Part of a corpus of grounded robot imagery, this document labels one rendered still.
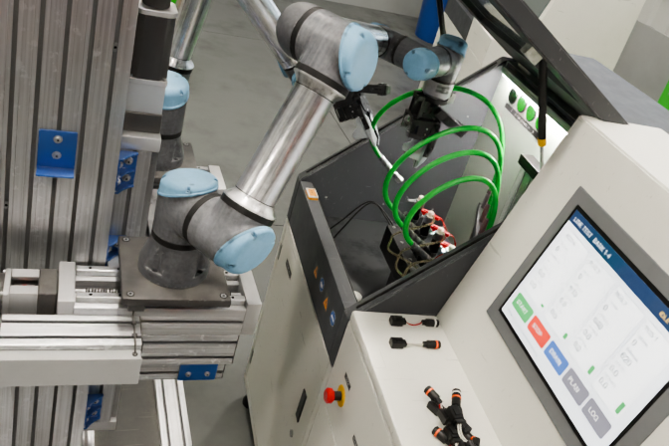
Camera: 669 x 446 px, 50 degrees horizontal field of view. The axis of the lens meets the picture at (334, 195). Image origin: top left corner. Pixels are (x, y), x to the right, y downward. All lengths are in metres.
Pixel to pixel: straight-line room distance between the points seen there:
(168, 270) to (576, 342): 0.82
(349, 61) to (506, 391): 0.74
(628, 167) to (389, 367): 0.64
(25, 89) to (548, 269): 1.10
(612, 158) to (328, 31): 0.61
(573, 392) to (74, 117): 1.10
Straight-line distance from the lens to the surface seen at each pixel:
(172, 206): 1.46
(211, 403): 2.77
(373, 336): 1.66
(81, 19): 1.47
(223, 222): 1.38
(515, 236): 1.65
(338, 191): 2.31
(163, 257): 1.52
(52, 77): 1.51
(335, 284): 1.83
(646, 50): 7.11
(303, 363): 2.06
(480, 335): 1.65
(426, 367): 1.63
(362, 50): 1.37
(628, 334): 1.37
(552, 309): 1.50
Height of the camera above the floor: 1.98
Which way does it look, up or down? 28 degrees down
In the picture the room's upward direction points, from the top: 17 degrees clockwise
